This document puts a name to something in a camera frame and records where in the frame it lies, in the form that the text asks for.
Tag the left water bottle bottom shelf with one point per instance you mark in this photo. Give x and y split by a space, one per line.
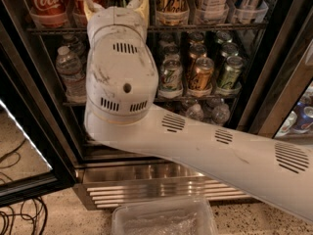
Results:
195 112

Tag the rear gold soda can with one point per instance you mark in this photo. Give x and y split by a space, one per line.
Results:
195 51

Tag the white labelled can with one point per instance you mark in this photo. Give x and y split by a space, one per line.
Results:
210 11

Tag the front green soda can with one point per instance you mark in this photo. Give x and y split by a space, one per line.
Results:
229 74

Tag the front gold soda can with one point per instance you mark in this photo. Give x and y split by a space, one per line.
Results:
199 83

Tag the open black fridge door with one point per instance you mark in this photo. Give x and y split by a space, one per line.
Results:
33 160

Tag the rear water bottle middle shelf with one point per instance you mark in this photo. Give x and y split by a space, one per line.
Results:
75 45

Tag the front water bottle middle shelf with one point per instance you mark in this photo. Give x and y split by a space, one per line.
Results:
70 69

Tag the clear plastic bin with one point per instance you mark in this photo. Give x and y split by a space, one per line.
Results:
169 216

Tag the water bottle shelf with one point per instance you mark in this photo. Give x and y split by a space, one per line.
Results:
75 45
70 69
195 112
219 114

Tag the wire shelf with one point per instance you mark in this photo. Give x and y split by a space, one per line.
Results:
155 28
161 100

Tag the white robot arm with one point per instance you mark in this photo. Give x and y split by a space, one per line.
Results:
121 85

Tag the top wire shelf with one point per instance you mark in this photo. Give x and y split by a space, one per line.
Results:
155 28

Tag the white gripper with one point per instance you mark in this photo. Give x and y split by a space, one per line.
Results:
115 23

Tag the rear green soda can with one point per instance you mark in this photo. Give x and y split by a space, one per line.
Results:
227 49

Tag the gold soda can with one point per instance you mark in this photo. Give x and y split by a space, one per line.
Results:
199 83
195 51

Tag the middle wire shelf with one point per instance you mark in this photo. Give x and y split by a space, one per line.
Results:
161 100

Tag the blue can behind right door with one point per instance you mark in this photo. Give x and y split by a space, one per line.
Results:
304 119

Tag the green white soda can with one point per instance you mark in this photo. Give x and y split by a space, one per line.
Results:
170 79

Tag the right water bottle bottom shelf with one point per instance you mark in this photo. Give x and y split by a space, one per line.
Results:
219 114

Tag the stainless steel glass-door fridge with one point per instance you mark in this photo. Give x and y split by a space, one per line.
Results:
105 177

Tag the gold tall can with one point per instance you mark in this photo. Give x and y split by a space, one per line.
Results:
171 12

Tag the left red Coca-Cola can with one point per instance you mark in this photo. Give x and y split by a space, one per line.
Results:
50 13

